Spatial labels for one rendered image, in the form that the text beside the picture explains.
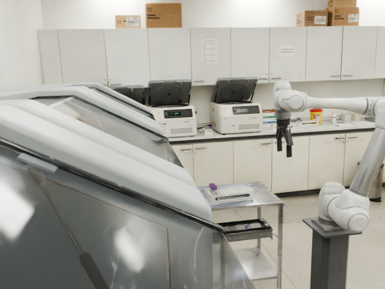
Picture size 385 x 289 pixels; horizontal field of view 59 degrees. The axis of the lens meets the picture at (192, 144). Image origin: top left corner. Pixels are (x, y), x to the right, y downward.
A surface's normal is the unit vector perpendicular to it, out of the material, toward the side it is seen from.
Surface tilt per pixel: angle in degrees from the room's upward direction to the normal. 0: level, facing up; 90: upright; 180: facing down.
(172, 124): 90
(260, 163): 90
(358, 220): 96
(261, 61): 90
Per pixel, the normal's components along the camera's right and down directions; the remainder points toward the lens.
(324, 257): -0.57, 0.18
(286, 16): 0.18, 0.19
